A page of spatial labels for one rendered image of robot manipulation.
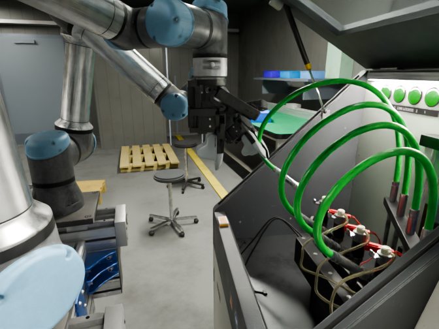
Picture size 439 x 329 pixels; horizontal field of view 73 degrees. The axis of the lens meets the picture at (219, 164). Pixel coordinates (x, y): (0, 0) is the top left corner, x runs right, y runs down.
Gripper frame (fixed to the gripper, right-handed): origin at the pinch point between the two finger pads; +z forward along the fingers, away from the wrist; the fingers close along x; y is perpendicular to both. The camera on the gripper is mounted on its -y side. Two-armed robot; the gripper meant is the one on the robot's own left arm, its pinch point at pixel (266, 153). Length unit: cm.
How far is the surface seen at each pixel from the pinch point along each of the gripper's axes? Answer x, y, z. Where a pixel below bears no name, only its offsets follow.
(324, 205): 30.6, -10.8, 18.9
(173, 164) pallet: -303, 212, -132
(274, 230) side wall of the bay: -28.4, 22.8, 21.3
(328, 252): 27.6, -5.7, 26.5
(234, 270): 14.3, 21.4, 21.9
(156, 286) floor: -79, 141, 13
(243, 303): 23.6, 18.0, 28.1
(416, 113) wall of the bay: -15.2, -37.2, 14.5
